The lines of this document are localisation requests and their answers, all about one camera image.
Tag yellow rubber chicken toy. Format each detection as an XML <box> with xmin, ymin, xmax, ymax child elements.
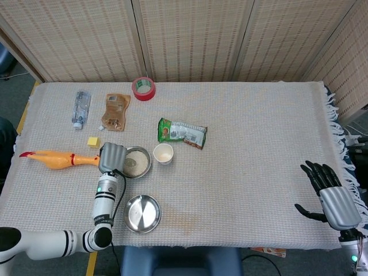
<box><xmin>19</xmin><ymin>150</ymin><xmax>101</xmax><ymax>170</ymax></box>

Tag steel bowl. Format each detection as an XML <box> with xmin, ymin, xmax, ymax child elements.
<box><xmin>122</xmin><ymin>145</ymin><xmax>152</xmax><ymax>179</ymax></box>

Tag white paper cup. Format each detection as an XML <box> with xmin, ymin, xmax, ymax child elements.
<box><xmin>153</xmin><ymin>143</ymin><xmax>174</xmax><ymax>166</ymax></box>

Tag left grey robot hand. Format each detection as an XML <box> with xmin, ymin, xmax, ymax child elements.
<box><xmin>98</xmin><ymin>141</ymin><xmax>129</xmax><ymax>175</ymax></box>

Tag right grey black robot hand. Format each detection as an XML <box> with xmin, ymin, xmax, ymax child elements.
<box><xmin>294</xmin><ymin>160</ymin><xmax>362</xmax><ymax>231</ymax></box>

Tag white waffle tablecloth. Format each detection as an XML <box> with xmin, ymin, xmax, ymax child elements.
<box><xmin>0</xmin><ymin>81</ymin><xmax>368</xmax><ymax>251</ymax></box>

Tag red tape roll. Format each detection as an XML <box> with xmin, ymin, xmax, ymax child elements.
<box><xmin>131</xmin><ymin>76</ymin><xmax>157</xmax><ymax>102</ymax></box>

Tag steel plate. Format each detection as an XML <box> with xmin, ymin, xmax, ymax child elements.
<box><xmin>124</xmin><ymin>194</ymin><xmax>162</xmax><ymax>234</ymax></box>

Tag blue chair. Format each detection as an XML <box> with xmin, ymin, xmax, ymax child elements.
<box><xmin>0</xmin><ymin>43</ymin><xmax>16</xmax><ymax>76</ymax></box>

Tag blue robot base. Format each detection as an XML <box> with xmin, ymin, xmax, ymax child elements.
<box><xmin>120</xmin><ymin>246</ymin><xmax>243</xmax><ymax>276</ymax></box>

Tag dark object beside table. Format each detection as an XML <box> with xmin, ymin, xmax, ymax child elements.
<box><xmin>0</xmin><ymin>116</ymin><xmax>18</xmax><ymax>185</ymax></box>

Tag colourful printed snack packet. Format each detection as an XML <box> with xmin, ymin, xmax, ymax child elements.
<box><xmin>250</xmin><ymin>246</ymin><xmax>288</xmax><ymax>258</ymax></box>

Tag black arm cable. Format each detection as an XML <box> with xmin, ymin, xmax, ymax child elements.
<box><xmin>110</xmin><ymin>168</ymin><xmax>128</xmax><ymax>276</ymax></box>

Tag clear plastic water bottle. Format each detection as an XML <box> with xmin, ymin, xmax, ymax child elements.
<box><xmin>71</xmin><ymin>91</ymin><xmax>91</xmax><ymax>131</ymax></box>

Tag black box with cables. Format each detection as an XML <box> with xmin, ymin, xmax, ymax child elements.
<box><xmin>346</xmin><ymin>143</ymin><xmax>368</xmax><ymax>176</ymax></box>

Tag woven folding screen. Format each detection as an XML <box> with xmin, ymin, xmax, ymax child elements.
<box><xmin>0</xmin><ymin>0</ymin><xmax>368</xmax><ymax>125</ymax></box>

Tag green white snack packet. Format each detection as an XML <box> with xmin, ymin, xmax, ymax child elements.
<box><xmin>157</xmin><ymin>117</ymin><xmax>208</xmax><ymax>151</ymax></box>

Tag brown spout pouch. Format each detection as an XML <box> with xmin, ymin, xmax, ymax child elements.
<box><xmin>98</xmin><ymin>93</ymin><xmax>131</xmax><ymax>132</ymax></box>

